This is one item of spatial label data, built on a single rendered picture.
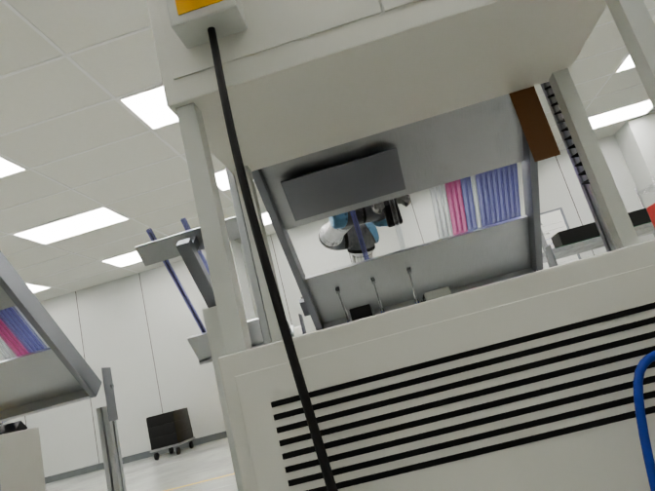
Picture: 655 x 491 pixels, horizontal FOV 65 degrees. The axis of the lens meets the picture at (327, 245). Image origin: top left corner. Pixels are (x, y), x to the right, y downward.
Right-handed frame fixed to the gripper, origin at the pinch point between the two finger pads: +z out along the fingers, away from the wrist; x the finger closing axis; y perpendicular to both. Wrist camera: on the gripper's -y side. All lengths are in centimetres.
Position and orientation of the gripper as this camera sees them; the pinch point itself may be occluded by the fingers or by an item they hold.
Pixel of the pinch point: (393, 209)
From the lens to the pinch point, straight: 143.9
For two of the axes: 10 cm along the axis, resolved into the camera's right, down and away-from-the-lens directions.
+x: 9.6, -2.7, -0.9
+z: 0.1, 3.4, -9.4
